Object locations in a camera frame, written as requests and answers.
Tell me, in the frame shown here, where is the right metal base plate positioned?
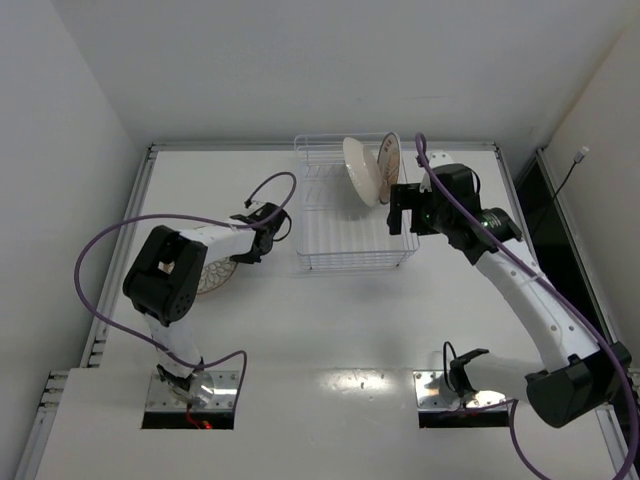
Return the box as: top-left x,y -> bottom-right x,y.
413,370 -> 507,413

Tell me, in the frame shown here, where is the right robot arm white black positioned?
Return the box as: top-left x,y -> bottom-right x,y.
387,150 -> 635,428

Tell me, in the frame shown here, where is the black usb cable on wall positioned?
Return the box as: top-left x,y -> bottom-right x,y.
529,145 -> 591,236

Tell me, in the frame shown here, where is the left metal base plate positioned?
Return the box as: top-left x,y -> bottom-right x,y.
145,371 -> 240,413

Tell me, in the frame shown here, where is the metal base plate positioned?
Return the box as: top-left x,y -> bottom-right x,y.
413,370 -> 507,413
145,371 -> 240,413

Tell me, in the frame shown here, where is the white wire dish rack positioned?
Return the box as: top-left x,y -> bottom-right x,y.
294,133 -> 419,273

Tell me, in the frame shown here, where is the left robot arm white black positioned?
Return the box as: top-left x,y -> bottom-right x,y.
123,202 -> 291,397

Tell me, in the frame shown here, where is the flower pattern plate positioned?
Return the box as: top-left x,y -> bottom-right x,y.
196,258 -> 238,295
343,137 -> 382,207

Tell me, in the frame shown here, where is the black cable loop at base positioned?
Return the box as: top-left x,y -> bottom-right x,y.
442,340 -> 459,396

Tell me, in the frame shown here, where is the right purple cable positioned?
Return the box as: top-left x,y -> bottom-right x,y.
413,132 -> 634,480

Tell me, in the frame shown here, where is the glass plate orange sunburst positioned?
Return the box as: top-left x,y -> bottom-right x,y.
377,132 -> 401,204

